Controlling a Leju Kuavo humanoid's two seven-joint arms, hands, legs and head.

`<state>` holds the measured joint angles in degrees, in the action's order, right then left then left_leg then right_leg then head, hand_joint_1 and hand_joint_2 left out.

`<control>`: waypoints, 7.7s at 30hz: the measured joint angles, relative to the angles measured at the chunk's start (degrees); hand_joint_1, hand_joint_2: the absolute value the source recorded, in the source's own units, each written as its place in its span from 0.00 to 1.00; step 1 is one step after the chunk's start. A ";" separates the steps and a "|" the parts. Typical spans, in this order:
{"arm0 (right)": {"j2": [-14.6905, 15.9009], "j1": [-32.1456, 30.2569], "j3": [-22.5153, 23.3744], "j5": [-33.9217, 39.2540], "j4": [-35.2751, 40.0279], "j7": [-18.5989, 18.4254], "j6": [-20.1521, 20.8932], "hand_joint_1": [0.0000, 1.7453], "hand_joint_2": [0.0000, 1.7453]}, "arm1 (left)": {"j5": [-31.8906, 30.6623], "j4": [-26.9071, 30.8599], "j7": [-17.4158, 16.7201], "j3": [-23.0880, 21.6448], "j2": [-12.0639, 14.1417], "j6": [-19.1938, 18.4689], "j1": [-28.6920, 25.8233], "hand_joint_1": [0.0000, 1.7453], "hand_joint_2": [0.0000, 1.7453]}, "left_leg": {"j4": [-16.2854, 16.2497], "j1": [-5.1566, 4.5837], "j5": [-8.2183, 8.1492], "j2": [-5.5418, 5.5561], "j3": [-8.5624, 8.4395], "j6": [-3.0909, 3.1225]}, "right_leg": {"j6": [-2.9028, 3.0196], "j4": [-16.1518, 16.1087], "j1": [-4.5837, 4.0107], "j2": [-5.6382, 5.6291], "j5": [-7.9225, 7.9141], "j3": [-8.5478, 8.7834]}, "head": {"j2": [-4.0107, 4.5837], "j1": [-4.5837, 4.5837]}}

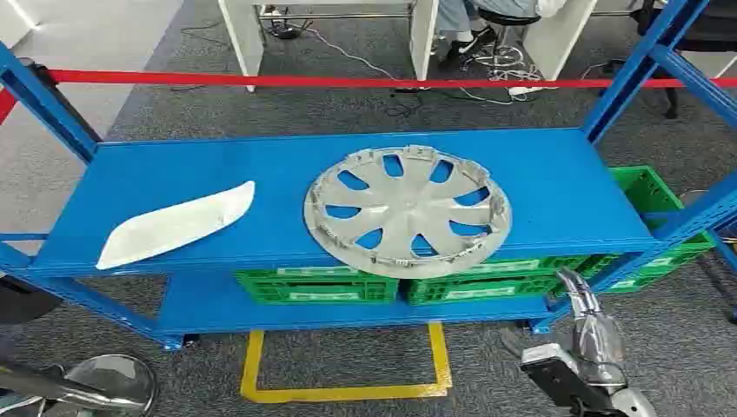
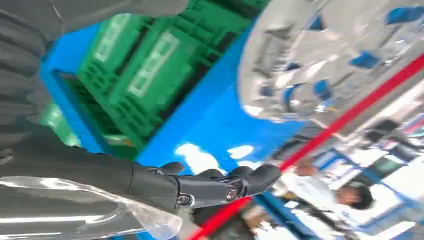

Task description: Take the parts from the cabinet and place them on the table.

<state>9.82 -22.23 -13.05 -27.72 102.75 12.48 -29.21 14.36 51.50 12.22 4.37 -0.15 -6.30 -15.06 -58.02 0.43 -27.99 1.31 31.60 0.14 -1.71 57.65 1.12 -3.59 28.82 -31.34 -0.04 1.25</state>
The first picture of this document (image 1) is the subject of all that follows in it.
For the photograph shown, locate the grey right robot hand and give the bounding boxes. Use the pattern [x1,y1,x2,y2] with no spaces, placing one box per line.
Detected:
[555,267,628,394]

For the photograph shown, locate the black stool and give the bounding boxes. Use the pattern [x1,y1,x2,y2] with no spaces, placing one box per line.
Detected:
[476,8,542,65]

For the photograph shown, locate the blue metal shelf rack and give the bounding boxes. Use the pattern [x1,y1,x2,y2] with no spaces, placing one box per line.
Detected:
[0,0,737,352]

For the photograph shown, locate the person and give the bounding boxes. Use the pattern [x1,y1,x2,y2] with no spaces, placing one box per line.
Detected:
[434,0,569,63]

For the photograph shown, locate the white curved plastic panel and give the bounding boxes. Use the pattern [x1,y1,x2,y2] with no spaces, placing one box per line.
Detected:
[95,180,256,271]

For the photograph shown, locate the white desk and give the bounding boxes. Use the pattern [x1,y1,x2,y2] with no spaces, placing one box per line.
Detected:
[217,0,598,93]

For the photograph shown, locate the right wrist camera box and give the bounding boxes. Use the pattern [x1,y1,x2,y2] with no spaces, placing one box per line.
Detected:
[520,343,613,417]

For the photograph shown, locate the black office chair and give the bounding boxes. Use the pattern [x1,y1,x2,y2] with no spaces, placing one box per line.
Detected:
[632,0,737,120]

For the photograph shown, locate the white floor cable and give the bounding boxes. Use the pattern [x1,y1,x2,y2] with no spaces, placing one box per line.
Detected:
[303,25,400,80]

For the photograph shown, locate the grey plastic wheel hubcap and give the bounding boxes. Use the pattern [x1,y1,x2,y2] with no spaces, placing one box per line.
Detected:
[303,144,513,281]

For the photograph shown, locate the green plastic crate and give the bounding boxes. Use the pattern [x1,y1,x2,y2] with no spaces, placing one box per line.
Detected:
[402,255,600,307]
[235,267,400,306]
[598,165,717,295]

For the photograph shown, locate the red barrier tape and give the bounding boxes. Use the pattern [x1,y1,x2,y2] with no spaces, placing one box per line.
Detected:
[0,69,737,125]

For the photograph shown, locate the tangled white cables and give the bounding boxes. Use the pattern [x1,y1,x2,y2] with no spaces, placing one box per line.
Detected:
[459,43,547,106]

